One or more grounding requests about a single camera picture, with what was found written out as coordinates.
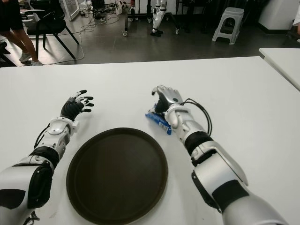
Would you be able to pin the black chair frame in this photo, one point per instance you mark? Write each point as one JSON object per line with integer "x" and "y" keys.
{"x": 3, "y": 52}

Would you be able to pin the white side table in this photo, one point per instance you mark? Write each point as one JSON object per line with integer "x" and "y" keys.
{"x": 283, "y": 61}

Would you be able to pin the black wheeled metal frame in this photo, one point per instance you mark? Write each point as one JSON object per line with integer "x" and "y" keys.
{"x": 125, "y": 21}

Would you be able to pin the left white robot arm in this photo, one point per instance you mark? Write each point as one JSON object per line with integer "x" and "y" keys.
{"x": 18, "y": 180}

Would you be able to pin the white framed panel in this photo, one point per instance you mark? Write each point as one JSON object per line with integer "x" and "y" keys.
{"x": 69, "y": 17}

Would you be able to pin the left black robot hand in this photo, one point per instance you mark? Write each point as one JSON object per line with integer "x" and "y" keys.
{"x": 70, "y": 109}

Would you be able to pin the white slotted crate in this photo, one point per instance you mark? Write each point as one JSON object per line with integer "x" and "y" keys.
{"x": 118, "y": 9}

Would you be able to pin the blue Oreo cookie package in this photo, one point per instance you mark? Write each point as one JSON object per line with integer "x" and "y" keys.
{"x": 161, "y": 123}

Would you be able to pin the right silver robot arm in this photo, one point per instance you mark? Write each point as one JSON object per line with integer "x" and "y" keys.
{"x": 220, "y": 173}

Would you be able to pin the round dark brown tray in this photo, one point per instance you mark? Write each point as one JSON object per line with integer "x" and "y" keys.
{"x": 117, "y": 175}

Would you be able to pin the white humanoid robot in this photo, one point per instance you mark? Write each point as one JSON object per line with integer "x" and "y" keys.
{"x": 156, "y": 18}

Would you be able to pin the white cabinet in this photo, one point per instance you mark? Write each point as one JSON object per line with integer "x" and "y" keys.
{"x": 276, "y": 14}

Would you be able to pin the seated person in white shirt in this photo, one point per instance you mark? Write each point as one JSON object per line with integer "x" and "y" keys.
{"x": 297, "y": 23}

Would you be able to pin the black chair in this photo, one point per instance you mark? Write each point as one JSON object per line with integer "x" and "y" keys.
{"x": 47, "y": 25}

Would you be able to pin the person in black shorts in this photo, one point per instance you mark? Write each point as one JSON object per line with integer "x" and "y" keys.
{"x": 23, "y": 44}

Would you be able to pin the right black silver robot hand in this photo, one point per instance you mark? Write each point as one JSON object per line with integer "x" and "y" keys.
{"x": 172, "y": 96}

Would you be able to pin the white plastic stool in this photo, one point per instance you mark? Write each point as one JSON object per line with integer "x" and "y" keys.
{"x": 232, "y": 11}

